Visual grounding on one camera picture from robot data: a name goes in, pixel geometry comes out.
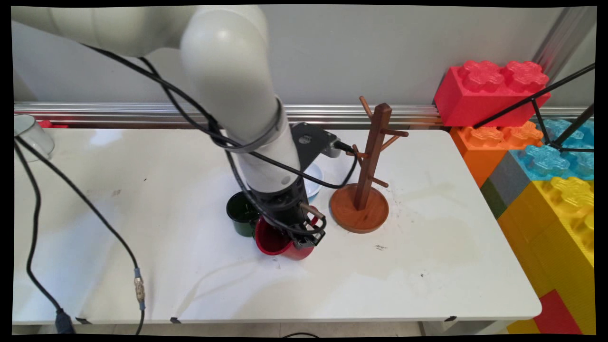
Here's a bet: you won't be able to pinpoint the black cable with metal connector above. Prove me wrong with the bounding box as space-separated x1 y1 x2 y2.
13 135 146 335

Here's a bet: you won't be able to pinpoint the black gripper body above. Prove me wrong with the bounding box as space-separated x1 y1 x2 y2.
247 178 319 232

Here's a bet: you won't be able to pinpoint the dark green mug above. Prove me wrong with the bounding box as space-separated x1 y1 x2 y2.
226 190 261 238

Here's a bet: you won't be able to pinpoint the aluminium upright profile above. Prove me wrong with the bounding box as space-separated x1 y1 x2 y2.
532 7 597 82

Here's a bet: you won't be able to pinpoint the brown wooden mug tree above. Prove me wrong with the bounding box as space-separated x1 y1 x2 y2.
329 96 409 234

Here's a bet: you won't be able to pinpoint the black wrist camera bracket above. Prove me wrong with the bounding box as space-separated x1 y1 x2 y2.
291 122 355 172

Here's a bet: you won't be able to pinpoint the giant red toy brick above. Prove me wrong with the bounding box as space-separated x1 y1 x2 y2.
433 60 552 128

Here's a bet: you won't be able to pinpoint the blue bowl white inside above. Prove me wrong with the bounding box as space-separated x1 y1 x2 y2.
302 163 325 203

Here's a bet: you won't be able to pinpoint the aluminium rail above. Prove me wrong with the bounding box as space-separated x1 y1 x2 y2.
13 101 590 130

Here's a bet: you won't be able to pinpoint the grey plain velcro strap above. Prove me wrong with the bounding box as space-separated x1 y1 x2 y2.
223 97 286 154

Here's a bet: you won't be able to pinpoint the giant orange toy brick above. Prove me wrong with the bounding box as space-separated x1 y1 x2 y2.
449 121 545 188

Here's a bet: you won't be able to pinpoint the red mug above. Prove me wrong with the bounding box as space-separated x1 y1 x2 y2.
255 207 320 261

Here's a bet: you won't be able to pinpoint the black tripod legs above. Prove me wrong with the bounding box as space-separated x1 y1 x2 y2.
473 62 597 153

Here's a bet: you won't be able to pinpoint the giant yellow toy brick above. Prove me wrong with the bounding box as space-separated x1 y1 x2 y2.
496 177 597 335

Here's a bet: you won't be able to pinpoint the giant green toy brick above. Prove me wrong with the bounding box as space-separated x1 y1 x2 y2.
480 178 508 219

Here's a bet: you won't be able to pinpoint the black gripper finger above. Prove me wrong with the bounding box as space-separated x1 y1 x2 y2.
310 217 328 244
291 232 317 249

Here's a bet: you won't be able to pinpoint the giant clear blue toy brick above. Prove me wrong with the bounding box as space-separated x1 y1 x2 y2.
511 119 595 181

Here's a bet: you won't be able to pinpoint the white enamel mug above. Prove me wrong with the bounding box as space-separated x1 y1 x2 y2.
13 114 55 162

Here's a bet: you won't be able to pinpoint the flat red toy brick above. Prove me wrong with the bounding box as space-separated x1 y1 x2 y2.
533 289 583 335

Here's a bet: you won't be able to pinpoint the giant grey toy brick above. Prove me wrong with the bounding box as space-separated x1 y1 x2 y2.
488 151 533 208

